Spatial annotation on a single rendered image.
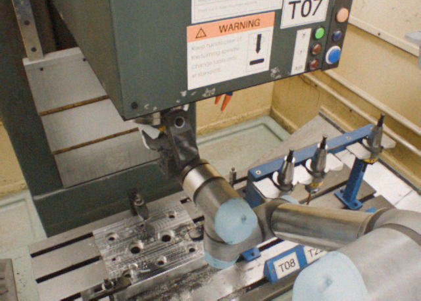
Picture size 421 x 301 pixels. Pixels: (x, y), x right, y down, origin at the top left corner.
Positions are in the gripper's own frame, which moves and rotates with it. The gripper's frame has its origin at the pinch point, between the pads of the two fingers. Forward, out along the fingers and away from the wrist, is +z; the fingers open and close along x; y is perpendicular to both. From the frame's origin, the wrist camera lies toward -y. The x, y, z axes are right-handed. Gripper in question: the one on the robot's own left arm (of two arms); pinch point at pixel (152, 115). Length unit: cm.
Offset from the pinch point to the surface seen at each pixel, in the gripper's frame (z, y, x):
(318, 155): -20.1, 13.4, 37.1
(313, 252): -29, 46, 37
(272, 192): -20.3, 19.0, 22.1
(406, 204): -29, 58, 92
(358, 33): 23, 11, 103
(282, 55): -21.6, -21.9, 15.5
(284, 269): -29, 47, 26
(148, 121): -7.3, -4.7, -4.3
